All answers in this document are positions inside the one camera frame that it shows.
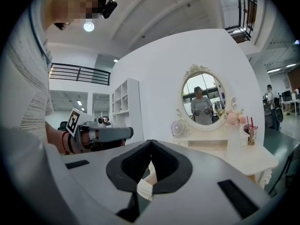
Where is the oval white-framed mirror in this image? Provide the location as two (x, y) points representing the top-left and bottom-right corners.
(179, 64), (237, 131)

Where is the person's left forearm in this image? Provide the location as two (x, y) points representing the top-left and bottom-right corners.
(45, 120), (79, 155)

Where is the white dressing table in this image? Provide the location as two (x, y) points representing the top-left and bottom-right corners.
(172, 125), (279, 190)

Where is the white vase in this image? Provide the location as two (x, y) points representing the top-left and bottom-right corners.
(226, 125), (242, 160)

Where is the red wrist bracelet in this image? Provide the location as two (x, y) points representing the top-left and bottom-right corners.
(61, 131), (70, 156)

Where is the small white desk fan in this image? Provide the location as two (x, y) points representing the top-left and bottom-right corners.
(170, 120), (188, 139)

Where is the long black balcony railing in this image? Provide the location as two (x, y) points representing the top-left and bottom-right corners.
(48, 62), (111, 86)

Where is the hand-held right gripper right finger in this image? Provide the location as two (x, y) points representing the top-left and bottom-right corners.
(151, 140), (193, 195)

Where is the white drawer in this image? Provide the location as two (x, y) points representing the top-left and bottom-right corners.
(136, 159), (157, 201)

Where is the black metal railing frame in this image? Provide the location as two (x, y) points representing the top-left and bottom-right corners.
(224, 0), (258, 42)

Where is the person's head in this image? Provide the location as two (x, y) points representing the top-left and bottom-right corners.
(44, 0), (106, 31)

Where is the drink cup with red straws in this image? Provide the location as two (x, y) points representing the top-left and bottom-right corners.
(243, 116), (259, 146)

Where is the white bookshelf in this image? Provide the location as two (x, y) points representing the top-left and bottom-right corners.
(111, 78), (144, 145)

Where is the black head-worn camera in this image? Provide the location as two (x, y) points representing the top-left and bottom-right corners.
(101, 0), (118, 20)

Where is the person's striped grey shirt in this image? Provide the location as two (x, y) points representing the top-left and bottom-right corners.
(4, 0), (54, 145)

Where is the pink flower bouquet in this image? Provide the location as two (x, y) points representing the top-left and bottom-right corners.
(217, 108), (248, 128)

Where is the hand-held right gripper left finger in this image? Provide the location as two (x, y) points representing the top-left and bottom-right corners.
(106, 139), (152, 223)

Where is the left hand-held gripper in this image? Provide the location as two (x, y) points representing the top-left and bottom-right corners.
(66, 108), (134, 153)

